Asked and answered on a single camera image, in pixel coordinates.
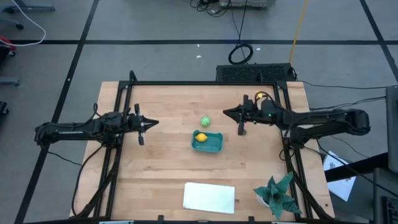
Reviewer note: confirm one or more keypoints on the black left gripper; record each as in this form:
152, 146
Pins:
134, 123

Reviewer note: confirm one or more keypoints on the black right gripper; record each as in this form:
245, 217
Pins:
252, 113

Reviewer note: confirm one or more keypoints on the green lime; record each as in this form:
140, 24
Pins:
205, 121

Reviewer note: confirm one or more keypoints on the teal plastic tupperware container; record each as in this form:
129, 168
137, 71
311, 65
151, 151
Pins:
214, 144

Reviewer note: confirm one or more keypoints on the yellow lemon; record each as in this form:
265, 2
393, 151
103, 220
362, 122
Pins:
201, 137

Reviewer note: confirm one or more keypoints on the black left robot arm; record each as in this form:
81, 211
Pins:
71, 129

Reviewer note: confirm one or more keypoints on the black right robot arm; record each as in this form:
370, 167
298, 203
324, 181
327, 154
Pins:
326, 123

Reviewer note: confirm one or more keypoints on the white folded cloth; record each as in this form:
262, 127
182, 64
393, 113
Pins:
208, 197

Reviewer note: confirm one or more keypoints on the green potted plant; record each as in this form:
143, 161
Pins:
276, 197

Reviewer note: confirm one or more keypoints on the grey cart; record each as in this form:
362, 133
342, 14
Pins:
248, 3

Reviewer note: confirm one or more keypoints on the white paper sheet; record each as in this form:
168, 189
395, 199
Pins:
340, 186

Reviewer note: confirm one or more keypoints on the black desk bar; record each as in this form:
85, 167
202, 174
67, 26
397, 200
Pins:
357, 168

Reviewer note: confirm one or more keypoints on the grey chair leg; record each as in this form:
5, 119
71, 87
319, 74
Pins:
9, 81

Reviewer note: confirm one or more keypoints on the red object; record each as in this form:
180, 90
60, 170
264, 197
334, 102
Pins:
6, 41

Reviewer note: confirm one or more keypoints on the grey chair base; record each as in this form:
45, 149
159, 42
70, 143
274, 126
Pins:
31, 7

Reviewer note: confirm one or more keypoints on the black keyboard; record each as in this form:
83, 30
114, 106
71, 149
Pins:
391, 211

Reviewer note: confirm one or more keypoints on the black table frame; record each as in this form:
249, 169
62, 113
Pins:
202, 83

